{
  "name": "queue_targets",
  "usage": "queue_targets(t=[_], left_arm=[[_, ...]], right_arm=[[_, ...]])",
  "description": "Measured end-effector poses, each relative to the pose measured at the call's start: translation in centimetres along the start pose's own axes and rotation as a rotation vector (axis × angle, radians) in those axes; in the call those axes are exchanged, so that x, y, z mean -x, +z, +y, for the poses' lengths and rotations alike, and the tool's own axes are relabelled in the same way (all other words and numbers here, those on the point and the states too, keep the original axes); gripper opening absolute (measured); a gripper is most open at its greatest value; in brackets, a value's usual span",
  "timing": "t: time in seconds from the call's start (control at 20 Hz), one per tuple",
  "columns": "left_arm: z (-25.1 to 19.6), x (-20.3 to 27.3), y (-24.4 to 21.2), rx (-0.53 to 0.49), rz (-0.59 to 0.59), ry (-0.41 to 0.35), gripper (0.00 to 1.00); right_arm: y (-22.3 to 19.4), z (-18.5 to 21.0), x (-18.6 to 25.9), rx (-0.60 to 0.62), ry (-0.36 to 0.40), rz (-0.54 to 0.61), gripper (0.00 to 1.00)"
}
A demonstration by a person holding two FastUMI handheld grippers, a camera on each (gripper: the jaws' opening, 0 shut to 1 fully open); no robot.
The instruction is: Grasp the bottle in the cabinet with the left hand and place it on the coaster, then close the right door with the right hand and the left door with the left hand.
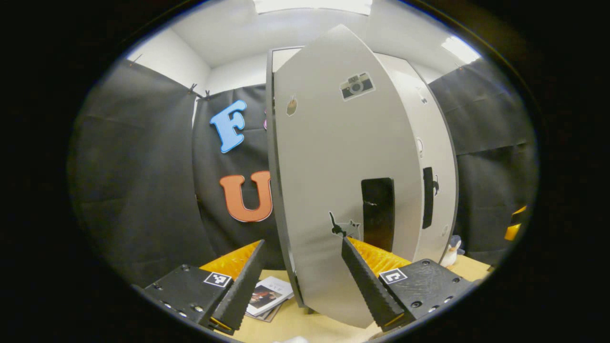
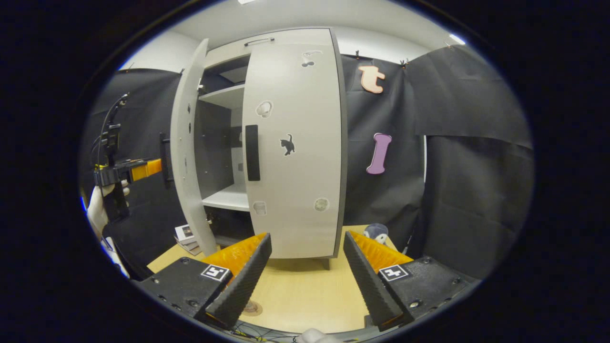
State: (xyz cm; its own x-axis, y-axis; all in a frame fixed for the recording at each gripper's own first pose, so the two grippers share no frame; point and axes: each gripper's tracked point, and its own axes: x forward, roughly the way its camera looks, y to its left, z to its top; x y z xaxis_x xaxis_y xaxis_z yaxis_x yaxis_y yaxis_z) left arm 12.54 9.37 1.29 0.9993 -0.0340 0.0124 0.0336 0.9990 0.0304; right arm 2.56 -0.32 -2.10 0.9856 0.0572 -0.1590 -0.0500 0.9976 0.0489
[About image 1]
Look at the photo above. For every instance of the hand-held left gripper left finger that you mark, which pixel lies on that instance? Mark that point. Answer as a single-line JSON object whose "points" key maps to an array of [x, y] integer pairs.
{"points": [[243, 290]]}

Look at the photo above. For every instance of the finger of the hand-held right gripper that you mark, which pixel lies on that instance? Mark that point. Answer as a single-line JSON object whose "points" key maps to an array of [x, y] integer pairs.
{"points": [[513, 232]]}

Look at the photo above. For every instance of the penguin plush toy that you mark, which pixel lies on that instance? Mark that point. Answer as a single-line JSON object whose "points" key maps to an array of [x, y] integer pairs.
{"points": [[452, 255]]}

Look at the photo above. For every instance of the white cabinet door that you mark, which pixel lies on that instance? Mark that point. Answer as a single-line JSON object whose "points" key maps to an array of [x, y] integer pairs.
{"points": [[324, 166], [441, 143]]}

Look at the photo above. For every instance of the white cabinet drawer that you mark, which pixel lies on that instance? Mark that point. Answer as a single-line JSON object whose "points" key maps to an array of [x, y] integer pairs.
{"points": [[286, 57]]}

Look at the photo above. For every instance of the ceiling light panel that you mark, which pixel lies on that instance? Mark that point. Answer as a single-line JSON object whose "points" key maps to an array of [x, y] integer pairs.
{"points": [[460, 49], [312, 5]]}

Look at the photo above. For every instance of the white and grey cabinet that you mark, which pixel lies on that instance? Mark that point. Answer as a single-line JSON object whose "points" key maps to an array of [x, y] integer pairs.
{"points": [[269, 95]]}

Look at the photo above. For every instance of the black backdrop cloth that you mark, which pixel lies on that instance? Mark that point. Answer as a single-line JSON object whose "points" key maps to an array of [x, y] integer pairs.
{"points": [[143, 166]]}

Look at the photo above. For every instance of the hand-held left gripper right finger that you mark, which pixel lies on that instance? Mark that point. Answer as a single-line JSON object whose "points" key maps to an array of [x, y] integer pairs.
{"points": [[369, 286]]}

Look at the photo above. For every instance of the stack of booklets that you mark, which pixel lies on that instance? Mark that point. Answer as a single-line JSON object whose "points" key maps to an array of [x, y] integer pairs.
{"points": [[267, 295]]}

